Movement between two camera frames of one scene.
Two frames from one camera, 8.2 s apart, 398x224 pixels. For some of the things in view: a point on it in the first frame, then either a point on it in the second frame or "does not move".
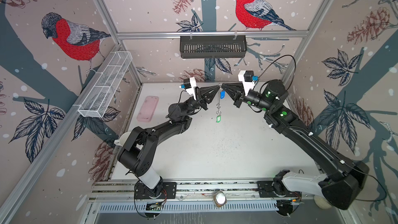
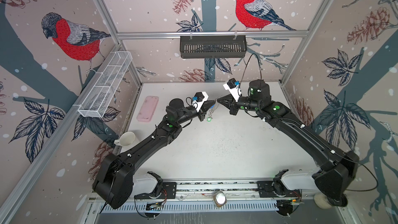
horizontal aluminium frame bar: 146,34 does not move
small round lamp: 219,198 does not move
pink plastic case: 147,110 does not move
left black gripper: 200,99 to 206,107
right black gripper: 240,97 to 229,101
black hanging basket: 213,46 does not move
